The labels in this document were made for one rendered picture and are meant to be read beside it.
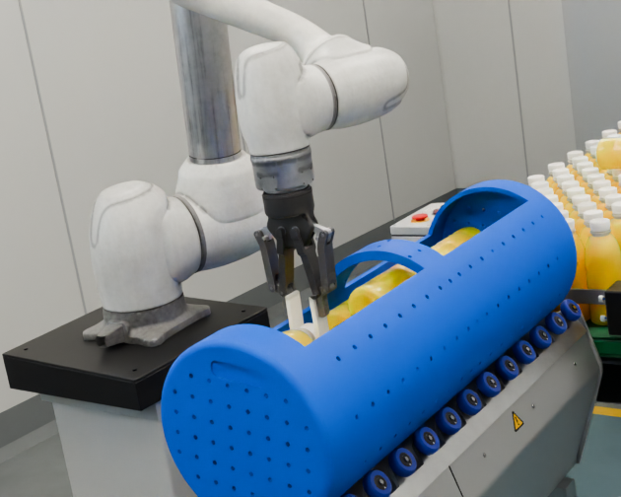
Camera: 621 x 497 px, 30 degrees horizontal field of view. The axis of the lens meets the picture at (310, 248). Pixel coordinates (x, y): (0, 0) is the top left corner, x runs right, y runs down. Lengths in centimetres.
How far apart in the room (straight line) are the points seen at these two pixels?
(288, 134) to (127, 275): 58
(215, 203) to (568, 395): 74
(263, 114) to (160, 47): 365
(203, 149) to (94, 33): 288
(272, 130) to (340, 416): 42
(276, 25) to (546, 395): 82
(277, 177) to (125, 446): 71
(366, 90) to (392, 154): 494
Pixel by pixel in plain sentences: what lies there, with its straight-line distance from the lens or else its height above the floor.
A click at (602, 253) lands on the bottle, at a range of 235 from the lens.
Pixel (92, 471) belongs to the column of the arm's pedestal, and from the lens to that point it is 230.
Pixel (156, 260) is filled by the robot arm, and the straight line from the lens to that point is 214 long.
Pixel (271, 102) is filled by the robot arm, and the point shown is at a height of 151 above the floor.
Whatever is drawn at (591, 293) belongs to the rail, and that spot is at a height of 97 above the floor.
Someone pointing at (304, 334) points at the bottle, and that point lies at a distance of 175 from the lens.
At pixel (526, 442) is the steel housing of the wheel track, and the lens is 206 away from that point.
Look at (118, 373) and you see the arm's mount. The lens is 205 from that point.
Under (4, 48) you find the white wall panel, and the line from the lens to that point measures 475.
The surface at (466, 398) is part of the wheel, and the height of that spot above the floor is 97.
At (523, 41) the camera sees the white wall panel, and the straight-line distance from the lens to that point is 684.
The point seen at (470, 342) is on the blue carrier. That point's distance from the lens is 184.
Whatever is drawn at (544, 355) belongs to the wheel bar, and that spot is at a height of 93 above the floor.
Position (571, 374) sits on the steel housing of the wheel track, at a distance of 225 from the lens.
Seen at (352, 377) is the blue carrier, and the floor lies 115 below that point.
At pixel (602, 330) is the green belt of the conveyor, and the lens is 238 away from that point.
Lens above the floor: 171
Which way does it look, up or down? 14 degrees down
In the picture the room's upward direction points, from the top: 9 degrees counter-clockwise
